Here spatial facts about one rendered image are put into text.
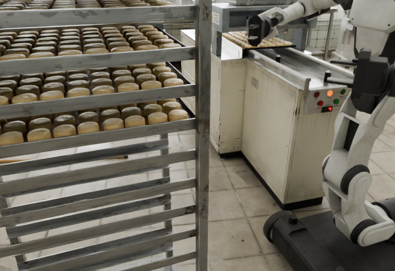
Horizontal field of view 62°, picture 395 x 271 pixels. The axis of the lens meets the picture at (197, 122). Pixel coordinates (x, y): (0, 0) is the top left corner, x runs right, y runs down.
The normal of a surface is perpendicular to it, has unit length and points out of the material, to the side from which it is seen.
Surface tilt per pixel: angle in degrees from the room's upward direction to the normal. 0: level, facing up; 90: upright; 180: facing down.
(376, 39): 90
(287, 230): 45
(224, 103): 90
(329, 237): 0
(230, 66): 90
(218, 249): 0
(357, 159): 90
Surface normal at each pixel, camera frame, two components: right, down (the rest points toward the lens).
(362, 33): -0.95, 0.14
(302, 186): 0.26, 0.40
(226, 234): 0.00, -0.91
